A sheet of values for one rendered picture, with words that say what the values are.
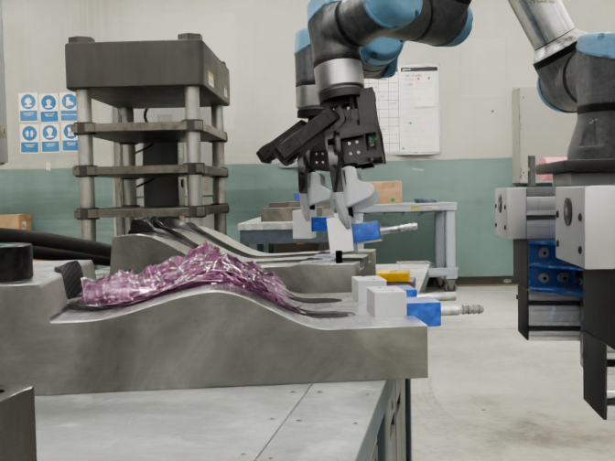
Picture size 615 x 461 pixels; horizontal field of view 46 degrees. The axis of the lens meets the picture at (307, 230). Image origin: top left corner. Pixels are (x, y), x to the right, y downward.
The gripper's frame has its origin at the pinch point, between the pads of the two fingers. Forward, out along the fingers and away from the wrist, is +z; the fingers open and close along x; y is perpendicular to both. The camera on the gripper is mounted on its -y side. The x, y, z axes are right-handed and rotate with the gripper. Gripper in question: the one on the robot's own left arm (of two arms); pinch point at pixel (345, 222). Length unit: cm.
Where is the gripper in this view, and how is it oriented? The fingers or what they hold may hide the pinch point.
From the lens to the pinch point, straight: 111.5
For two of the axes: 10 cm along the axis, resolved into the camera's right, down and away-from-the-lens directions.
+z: 1.3, 9.9, -1.1
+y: 9.7, -1.5, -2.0
